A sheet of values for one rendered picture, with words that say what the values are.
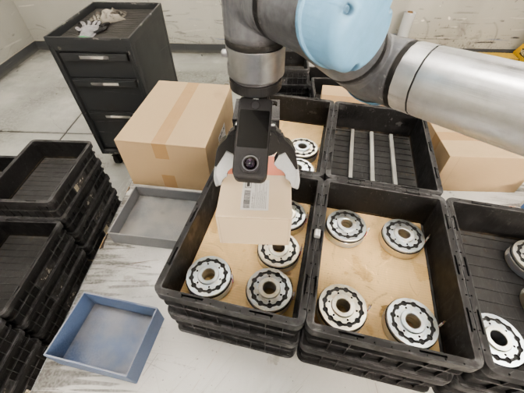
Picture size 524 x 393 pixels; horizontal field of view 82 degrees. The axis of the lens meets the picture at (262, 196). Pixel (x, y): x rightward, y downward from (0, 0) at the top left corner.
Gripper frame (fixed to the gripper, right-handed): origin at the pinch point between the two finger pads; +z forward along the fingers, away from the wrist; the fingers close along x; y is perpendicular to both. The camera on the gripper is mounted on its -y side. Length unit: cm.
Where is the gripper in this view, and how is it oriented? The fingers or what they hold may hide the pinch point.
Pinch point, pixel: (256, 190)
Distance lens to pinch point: 53.5
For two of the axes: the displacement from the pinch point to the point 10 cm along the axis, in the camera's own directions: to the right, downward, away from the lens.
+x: -10.0, -0.3, 0.3
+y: 0.5, -7.3, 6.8
